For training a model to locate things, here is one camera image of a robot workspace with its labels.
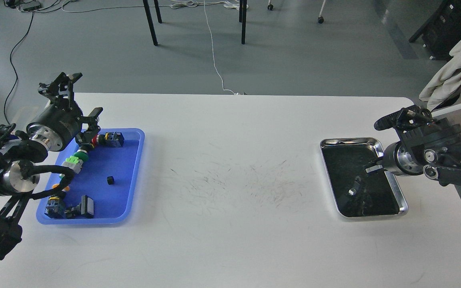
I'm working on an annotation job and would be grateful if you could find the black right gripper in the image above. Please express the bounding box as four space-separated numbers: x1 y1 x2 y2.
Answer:
365 142 411 176

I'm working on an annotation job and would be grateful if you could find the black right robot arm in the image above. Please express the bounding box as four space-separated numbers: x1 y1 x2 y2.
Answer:
364 105 461 186

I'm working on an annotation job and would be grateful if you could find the silver metal tray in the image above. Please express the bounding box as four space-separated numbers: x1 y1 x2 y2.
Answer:
319 137 409 220

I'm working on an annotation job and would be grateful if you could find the red emergency stop button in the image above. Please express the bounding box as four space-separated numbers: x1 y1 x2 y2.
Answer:
91 132 125 148

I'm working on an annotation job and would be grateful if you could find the green push button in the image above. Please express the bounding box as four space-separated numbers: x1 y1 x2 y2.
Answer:
62 149 89 174

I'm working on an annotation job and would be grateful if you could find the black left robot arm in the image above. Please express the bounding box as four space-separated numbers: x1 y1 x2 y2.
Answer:
0 72 103 260

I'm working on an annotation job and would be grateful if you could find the beige cloth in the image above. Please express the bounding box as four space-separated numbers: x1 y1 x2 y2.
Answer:
419 40 461 111

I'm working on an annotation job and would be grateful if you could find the blue plastic tray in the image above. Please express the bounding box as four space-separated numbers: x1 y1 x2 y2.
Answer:
36 128 146 225

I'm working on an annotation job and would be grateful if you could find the black cabinet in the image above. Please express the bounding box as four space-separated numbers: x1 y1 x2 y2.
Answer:
408 0 461 60

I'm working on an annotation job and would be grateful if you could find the black table leg left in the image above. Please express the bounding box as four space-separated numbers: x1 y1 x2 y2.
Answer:
142 0 162 47

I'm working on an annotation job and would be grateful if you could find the black table leg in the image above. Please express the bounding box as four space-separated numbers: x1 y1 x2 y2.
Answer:
142 0 162 47
239 0 248 44

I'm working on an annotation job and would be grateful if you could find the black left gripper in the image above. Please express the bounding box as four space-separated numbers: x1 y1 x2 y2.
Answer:
27 72 104 152

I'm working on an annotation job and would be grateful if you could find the black floor cable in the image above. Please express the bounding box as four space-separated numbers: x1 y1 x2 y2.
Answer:
0 0 71 128

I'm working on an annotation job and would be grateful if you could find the white floor cable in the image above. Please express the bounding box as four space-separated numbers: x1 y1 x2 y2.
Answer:
170 0 249 96

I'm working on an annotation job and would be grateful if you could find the black table leg right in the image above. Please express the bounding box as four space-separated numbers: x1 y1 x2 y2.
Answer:
239 0 248 44

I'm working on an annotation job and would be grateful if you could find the yellow blue switch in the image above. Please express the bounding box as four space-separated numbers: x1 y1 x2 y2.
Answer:
44 186 70 219

